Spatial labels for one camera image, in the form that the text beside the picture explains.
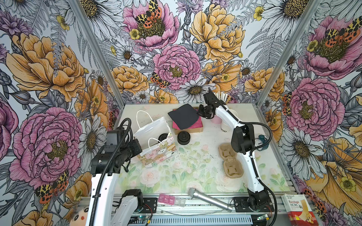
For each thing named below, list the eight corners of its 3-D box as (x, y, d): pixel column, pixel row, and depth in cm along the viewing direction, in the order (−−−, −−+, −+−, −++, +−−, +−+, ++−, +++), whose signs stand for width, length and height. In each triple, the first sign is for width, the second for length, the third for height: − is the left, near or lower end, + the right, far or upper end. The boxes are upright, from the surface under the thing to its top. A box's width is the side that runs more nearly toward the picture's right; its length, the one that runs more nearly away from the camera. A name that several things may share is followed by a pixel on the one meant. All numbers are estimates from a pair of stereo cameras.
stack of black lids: (177, 144, 99) (177, 140, 95) (177, 135, 104) (177, 131, 100) (190, 144, 99) (190, 140, 95) (189, 135, 104) (190, 131, 100)
